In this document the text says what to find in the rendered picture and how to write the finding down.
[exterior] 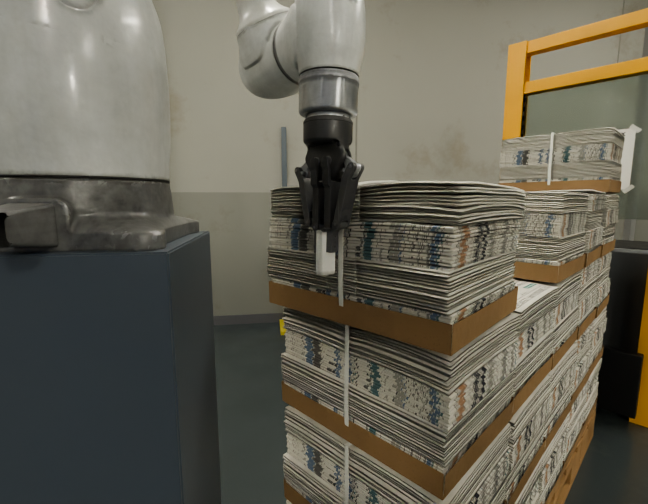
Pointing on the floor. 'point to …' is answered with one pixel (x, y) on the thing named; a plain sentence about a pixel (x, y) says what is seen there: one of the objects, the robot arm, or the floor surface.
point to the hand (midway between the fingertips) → (325, 252)
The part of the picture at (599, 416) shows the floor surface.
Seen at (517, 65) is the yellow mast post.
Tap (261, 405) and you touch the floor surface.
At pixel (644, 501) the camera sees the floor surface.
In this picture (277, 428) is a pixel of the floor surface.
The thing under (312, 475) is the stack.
